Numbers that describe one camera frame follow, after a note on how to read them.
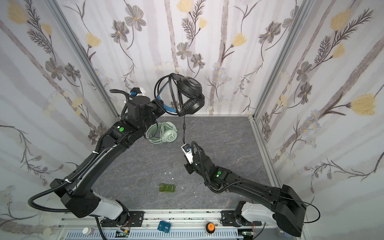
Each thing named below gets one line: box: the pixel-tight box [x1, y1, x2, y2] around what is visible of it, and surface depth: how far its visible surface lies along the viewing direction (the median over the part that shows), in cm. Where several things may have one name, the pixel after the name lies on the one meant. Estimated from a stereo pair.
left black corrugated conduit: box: [27, 88, 130, 213], surface depth 41 cm
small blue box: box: [157, 221, 172, 233], surface depth 72 cm
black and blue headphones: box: [154, 73, 206, 117], surface depth 58 cm
